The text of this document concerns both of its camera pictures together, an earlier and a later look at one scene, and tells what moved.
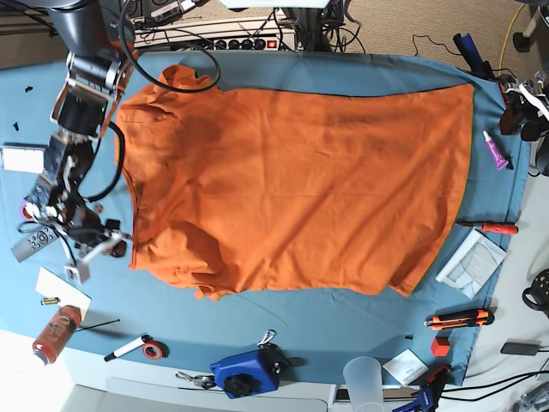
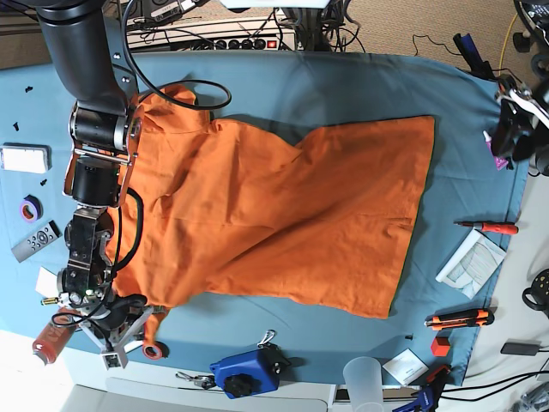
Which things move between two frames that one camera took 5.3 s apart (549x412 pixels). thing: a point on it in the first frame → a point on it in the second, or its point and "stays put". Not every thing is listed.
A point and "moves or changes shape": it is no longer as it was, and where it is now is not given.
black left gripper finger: (530, 131) → (525, 147)
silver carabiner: (268, 335) stays put
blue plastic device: (251, 372) stays put
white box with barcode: (22, 157) stays put
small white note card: (407, 366) stays put
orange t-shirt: (237, 190) moves or changes shape
